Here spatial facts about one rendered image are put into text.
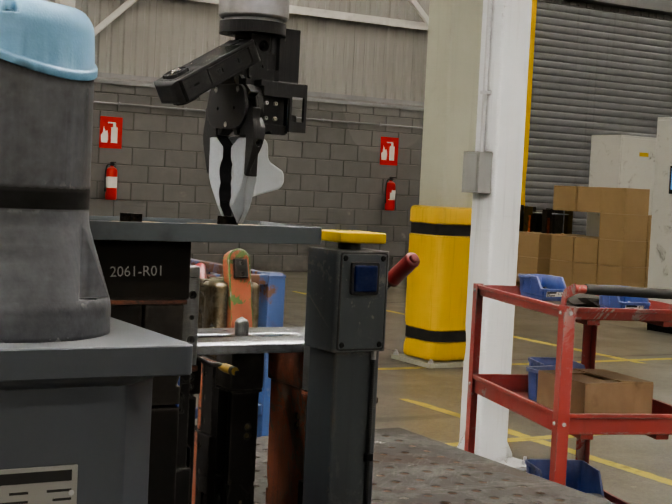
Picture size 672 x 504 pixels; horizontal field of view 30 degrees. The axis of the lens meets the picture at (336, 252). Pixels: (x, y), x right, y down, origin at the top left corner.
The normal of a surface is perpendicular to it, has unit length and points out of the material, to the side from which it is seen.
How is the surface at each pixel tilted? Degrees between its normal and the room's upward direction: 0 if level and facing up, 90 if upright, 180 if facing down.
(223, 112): 90
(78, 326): 90
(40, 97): 90
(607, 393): 90
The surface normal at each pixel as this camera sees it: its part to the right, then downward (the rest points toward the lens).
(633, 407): 0.39, 0.07
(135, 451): 0.96, 0.06
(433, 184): -0.87, -0.02
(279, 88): 0.63, 0.07
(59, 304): 0.69, -0.23
